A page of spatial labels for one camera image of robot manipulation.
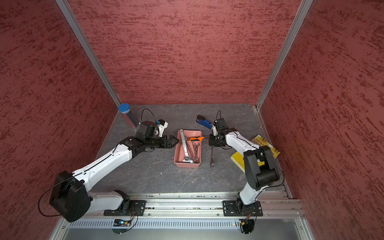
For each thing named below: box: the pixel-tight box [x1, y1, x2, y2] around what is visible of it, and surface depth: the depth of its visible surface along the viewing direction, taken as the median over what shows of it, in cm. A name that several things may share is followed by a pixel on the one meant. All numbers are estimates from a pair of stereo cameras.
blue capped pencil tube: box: [118, 103, 139, 129], surface depth 97 cm
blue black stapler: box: [196, 114, 213, 130], surface depth 110 cm
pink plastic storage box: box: [173, 129, 202, 169], surface depth 94 cm
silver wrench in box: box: [192, 141, 200, 164], surface depth 97 cm
